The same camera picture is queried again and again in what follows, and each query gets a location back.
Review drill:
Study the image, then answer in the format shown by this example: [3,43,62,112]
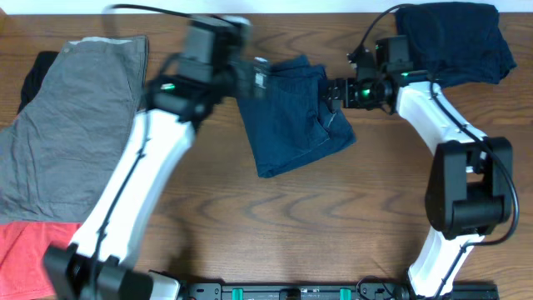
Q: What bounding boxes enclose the grey shorts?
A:
[1,36,148,223]

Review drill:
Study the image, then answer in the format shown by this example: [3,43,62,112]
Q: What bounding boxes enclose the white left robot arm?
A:
[43,55,270,299]

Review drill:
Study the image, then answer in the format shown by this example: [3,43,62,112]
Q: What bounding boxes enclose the folded navy garment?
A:
[395,2,516,88]

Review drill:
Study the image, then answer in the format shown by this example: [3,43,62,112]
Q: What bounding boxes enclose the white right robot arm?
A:
[321,71,520,299]

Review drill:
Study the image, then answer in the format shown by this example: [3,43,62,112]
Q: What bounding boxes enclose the black garment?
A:
[17,51,59,113]

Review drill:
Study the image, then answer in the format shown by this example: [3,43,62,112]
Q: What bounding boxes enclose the red garment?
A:
[1,222,80,299]

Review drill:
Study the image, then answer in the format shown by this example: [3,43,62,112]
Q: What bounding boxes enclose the dark teal blue shorts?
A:
[237,55,356,178]

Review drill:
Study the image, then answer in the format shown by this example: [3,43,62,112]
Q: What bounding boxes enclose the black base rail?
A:
[178,279,501,300]

